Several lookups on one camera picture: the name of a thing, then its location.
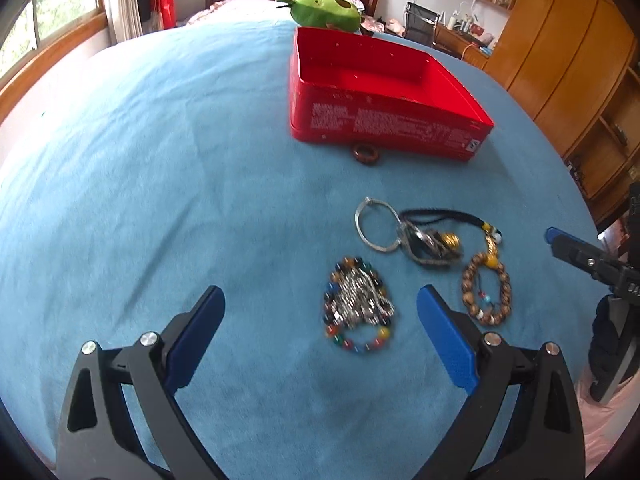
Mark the multicoloured bead bracelet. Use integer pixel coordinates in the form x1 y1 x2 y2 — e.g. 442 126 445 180
322 256 396 356

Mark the wooden shelf cabinet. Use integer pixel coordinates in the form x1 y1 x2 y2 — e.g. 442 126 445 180
535 60 640 226

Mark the pink floral bedding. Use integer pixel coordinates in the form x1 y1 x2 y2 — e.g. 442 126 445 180
182 0 406 36

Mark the black cord necklace gold pendant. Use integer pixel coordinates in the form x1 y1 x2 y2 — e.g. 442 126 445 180
399 208 505 267

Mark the wooden bead bracelet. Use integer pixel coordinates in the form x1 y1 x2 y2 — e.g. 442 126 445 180
461 255 513 328

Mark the brown wooden ring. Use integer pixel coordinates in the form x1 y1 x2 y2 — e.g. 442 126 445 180
351 143 381 165

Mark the dark metal bracelet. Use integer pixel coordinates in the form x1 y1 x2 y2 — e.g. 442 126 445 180
397 220 463 272

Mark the pink bed sheet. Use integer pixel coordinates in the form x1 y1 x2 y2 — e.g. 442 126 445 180
572 375 633 478

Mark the red tin box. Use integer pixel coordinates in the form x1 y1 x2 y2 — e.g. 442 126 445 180
289 26 496 165

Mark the silver bangle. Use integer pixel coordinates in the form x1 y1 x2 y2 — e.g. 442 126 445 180
356 197 407 252

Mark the wooden desk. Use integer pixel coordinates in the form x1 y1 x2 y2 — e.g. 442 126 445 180
432 22 492 70

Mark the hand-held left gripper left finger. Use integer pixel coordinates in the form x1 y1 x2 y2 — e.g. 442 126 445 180
55 285 226 480

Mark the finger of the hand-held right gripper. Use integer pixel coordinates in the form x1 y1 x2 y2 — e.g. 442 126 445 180
545 227 626 286

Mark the red bag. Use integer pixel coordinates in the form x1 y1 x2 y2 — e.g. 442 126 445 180
152 0 177 31

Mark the silver chain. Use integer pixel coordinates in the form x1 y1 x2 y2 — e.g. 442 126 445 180
330 267 396 328

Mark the black office chair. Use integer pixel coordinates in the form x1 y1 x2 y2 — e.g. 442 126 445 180
404 2 442 43

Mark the person's right hand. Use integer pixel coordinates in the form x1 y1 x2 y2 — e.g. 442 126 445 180
589 295 625 397

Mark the green plush toy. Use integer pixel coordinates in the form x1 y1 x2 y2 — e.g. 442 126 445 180
275 0 365 31

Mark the beige striped curtain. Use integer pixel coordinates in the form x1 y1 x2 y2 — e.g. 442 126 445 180
102 0 147 43

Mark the wooden wardrobe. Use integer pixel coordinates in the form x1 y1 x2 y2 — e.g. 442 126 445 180
482 0 637 123

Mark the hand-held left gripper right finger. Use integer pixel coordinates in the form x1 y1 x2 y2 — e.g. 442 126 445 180
416 284 586 480

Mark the wooden framed window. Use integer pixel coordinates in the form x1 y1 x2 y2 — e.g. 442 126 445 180
0 0 108 121

